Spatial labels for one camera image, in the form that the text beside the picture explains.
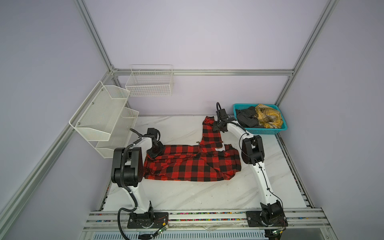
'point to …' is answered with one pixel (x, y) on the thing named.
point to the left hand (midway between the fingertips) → (160, 152)
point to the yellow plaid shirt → (269, 117)
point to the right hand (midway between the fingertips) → (216, 126)
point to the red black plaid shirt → (210, 160)
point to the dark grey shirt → (247, 117)
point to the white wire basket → (150, 80)
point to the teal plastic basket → (275, 131)
